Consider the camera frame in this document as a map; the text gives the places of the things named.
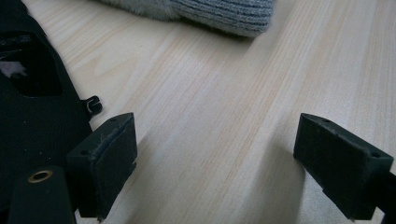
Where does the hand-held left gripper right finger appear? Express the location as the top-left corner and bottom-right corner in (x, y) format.
(292, 112), (395, 222)

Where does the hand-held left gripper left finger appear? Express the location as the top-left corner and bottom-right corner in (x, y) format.
(65, 112), (138, 222)

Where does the black glove with hook clip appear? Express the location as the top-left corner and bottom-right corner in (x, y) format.
(0, 0), (104, 216)

